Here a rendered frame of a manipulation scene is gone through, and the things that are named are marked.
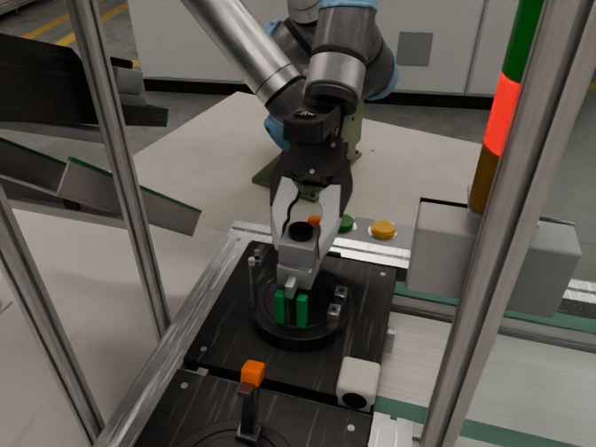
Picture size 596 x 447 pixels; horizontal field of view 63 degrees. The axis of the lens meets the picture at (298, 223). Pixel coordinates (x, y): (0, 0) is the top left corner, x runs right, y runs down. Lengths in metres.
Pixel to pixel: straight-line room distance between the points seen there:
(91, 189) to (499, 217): 0.44
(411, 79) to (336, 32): 3.02
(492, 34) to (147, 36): 2.38
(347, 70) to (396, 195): 0.53
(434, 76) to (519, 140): 3.36
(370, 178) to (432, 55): 2.51
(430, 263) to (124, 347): 0.55
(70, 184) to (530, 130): 0.45
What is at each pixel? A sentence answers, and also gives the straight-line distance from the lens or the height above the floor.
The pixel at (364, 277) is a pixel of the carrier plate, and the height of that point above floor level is 0.97.
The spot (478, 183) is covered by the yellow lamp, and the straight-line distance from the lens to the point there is 0.38.
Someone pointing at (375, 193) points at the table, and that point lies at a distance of 1.12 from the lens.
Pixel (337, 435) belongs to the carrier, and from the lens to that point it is 0.58.
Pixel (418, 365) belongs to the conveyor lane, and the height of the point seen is 0.92.
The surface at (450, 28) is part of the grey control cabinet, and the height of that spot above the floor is 0.56.
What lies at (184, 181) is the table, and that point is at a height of 0.86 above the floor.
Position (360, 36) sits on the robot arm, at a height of 1.29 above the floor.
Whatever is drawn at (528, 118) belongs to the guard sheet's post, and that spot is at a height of 1.35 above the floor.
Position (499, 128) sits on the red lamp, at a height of 1.33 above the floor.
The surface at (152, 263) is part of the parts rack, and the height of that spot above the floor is 1.04.
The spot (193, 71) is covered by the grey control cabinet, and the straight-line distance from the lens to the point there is 3.87.
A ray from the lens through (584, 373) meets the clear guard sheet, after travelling 0.48.
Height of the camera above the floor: 1.47
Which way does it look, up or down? 37 degrees down
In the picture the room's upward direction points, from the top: straight up
